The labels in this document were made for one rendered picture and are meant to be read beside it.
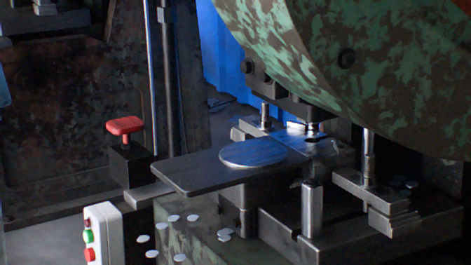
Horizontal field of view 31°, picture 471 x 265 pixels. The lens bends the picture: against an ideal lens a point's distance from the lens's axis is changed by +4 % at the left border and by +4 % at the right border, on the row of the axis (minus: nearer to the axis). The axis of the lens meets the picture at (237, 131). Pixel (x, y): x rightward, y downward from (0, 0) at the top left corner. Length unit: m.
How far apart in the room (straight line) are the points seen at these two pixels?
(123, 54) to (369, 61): 2.12
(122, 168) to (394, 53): 0.87
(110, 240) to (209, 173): 0.32
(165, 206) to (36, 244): 1.34
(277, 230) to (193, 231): 0.17
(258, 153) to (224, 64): 2.69
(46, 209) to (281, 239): 1.74
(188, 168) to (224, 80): 2.75
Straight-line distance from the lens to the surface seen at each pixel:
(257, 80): 1.40
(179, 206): 1.57
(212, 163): 1.41
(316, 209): 1.31
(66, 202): 3.06
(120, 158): 1.67
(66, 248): 2.82
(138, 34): 2.97
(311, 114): 1.36
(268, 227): 1.41
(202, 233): 1.47
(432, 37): 0.95
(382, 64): 0.91
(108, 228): 1.60
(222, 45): 4.08
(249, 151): 1.45
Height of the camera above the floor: 1.35
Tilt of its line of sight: 21 degrees down
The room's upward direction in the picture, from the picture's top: 1 degrees counter-clockwise
